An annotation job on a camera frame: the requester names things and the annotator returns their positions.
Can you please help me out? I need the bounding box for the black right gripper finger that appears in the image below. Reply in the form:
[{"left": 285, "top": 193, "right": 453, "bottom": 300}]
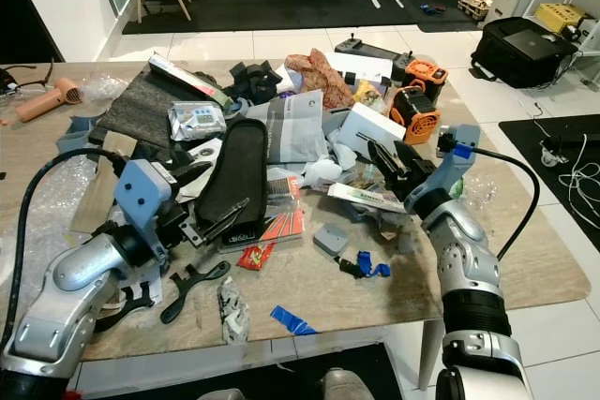
[
  {"left": 366, "top": 138, "right": 406, "bottom": 190},
  {"left": 392, "top": 141, "right": 430, "bottom": 176}
]

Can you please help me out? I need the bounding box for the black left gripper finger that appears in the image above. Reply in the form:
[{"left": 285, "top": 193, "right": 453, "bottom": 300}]
[
  {"left": 174, "top": 160, "right": 217, "bottom": 189},
  {"left": 186, "top": 205, "right": 252, "bottom": 240}
]

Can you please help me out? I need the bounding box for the white cardboard box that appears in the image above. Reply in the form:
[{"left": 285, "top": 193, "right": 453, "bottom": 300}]
[{"left": 336, "top": 102, "right": 410, "bottom": 159}]

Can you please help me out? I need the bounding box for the thin printed flat box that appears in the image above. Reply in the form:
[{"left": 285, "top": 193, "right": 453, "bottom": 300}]
[{"left": 326, "top": 181, "right": 412, "bottom": 216}]

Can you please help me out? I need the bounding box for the orange black blower fan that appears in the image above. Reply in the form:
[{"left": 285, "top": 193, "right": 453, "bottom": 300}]
[{"left": 389, "top": 81, "right": 444, "bottom": 146}]

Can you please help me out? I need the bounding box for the black oval sole pad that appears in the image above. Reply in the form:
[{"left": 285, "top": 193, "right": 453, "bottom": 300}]
[{"left": 195, "top": 118, "right": 273, "bottom": 240}]

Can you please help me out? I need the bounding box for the small red wrapper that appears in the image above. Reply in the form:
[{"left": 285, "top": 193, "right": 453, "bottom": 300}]
[{"left": 236, "top": 242, "right": 276, "bottom": 273}]

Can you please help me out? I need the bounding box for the crumpled white tissue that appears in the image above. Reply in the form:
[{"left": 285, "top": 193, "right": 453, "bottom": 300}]
[{"left": 302, "top": 156, "right": 346, "bottom": 190}]

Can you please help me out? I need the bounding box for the red printed booklet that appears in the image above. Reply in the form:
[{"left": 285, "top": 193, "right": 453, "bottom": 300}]
[{"left": 223, "top": 173, "right": 308, "bottom": 253}]

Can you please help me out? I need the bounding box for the yellow snack packet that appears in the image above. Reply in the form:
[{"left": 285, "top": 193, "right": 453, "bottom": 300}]
[{"left": 352, "top": 79, "right": 385, "bottom": 111}]

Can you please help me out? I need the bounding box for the dark grey felt mat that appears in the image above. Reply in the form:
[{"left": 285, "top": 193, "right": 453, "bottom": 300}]
[{"left": 98, "top": 67, "right": 221, "bottom": 150}]

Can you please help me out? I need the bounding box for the small orange black device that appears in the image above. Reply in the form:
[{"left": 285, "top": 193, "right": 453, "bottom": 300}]
[{"left": 403, "top": 57, "right": 450, "bottom": 92}]

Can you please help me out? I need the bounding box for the crumpled silver wrapper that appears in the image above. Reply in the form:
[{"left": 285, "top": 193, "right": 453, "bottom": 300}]
[{"left": 217, "top": 274, "right": 253, "bottom": 346}]

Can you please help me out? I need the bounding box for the small grey plastic box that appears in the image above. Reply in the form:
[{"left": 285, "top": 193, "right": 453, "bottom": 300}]
[{"left": 312, "top": 223, "right": 351, "bottom": 259}]

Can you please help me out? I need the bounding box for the wooden board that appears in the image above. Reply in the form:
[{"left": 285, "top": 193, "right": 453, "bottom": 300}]
[{"left": 70, "top": 131, "right": 143, "bottom": 235}]

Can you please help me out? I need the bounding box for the long colourful carton box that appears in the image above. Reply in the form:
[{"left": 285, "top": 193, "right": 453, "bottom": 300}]
[{"left": 147, "top": 52, "right": 233, "bottom": 109}]

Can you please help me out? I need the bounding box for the white paper sheet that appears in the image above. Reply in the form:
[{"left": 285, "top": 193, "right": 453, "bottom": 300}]
[{"left": 328, "top": 52, "right": 395, "bottom": 84}]

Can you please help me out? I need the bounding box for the blue black clip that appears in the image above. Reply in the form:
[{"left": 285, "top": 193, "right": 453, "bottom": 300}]
[{"left": 337, "top": 249, "right": 394, "bottom": 282}]

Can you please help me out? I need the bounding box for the grey plastic mailer bag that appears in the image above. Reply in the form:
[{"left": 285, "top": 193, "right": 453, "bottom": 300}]
[{"left": 248, "top": 90, "right": 331, "bottom": 165}]

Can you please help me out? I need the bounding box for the brown patterned cloth bag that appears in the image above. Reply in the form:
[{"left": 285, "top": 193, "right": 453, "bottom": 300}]
[{"left": 284, "top": 48, "right": 359, "bottom": 111}]

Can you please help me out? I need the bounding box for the bulky black plastic part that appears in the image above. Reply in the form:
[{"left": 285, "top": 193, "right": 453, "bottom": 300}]
[{"left": 225, "top": 60, "right": 284, "bottom": 106}]

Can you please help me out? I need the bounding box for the black floor mat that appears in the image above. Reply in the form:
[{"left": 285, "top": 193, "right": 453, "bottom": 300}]
[{"left": 499, "top": 114, "right": 600, "bottom": 242}]

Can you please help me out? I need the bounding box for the black flat controller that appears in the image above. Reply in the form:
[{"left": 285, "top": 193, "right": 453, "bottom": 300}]
[{"left": 335, "top": 34, "right": 413, "bottom": 68}]

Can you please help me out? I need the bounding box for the grey plastic part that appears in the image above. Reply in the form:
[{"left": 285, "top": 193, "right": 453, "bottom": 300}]
[{"left": 61, "top": 114, "right": 106, "bottom": 160}]

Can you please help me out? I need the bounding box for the blue tape strip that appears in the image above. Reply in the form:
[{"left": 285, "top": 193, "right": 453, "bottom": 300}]
[{"left": 269, "top": 304, "right": 321, "bottom": 338}]

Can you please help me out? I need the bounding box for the crumpled clear plastic bag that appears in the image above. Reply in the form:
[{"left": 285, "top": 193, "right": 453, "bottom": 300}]
[{"left": 80, "top": 74, "right": 130, "bottom": 103}]

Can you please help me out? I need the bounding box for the clear bubble wrap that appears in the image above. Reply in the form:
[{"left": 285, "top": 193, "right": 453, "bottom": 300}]
[{"left": 0, "top": 158, "right": 102, "bottom": 270}]

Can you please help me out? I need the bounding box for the black standing mat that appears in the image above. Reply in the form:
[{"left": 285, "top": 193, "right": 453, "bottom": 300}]
[{"left": 73, "top": 342, "right": 412, "bottom": 400}]

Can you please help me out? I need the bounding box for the black duffel bag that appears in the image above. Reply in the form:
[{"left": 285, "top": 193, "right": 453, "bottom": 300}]
[{"left": 471, "top": 16, "right": 581, "bottom": 91}]

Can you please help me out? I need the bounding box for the small wooden pallet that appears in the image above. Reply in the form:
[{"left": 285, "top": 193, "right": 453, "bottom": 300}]
[{"left": 457, "top": 0, "right": 496, "bottom": 22}]

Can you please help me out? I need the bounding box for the grey robot left foot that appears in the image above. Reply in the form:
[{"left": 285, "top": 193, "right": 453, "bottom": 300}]
[{"left": 195, "top": 387, "right": 247, "bottom": 400}]

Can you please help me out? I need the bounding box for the grey robot foot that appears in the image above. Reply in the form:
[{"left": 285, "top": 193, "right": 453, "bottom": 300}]
[
  {"left": 195, "top": 387, "right": 247, "bottom": 400},
  {"left": 322, "top": 368, "right": 387, "bottom": 400}
]

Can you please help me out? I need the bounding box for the beige hair dryer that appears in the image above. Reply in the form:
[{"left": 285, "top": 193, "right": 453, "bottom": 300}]
[{"left": 14, "top": 78, "right": 83, "bottom": 124}]

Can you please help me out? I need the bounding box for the grey robot right foot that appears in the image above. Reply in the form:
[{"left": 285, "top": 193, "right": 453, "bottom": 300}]
[{"left": 322, "top": 368, "right": 387, "bottom": 400}]

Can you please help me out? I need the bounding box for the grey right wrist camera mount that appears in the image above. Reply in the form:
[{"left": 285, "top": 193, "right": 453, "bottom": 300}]
[{"left": 429, "top": 124, "right": 482, "bottom": 193}]

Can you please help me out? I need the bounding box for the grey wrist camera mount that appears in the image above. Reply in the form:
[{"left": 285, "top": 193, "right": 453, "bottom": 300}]
[
  {"left": 114, "top": 158, "right": 181, "bottom": 237},
  {"left": 429, "top": 124, "right": 482, "bottom": 193}
]

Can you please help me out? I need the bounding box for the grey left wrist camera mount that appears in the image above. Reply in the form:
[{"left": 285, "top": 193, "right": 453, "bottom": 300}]
[{"left": 114, "top": 158, "right": 181, "bottom": 237}]

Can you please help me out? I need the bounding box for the flat black wrench-shaped bracket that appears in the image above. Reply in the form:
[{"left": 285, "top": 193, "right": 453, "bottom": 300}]
[{"left": 159, "top": 259, "right": 233, "bottom": 326}]

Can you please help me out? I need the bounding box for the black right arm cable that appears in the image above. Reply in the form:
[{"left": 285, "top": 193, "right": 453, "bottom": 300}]
[{"left": 439, "top": 133, "right": 542, "bottom": 262}]

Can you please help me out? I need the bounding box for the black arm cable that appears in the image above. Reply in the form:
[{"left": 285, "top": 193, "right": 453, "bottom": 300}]
[
  {"left": 5, "top": 145, "right": 130, "bottom": 345},
  {"left": 439, "top": 133, "right": 542, "bottom": 262}
]

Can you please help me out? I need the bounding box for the white cable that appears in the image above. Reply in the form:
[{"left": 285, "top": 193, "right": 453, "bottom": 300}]
[{"left": 532, "top": 131, "right": 600, "bottom": 225}]

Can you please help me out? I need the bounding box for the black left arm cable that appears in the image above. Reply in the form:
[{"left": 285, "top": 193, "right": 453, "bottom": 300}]
[{"left": 5, "top": 145, "right": 130, "bottom": 345}]

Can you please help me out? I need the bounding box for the thin black cable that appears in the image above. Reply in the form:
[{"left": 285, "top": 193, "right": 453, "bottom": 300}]
[{"left": 0, "top": 61, "right": 57, "bottom": 96}]

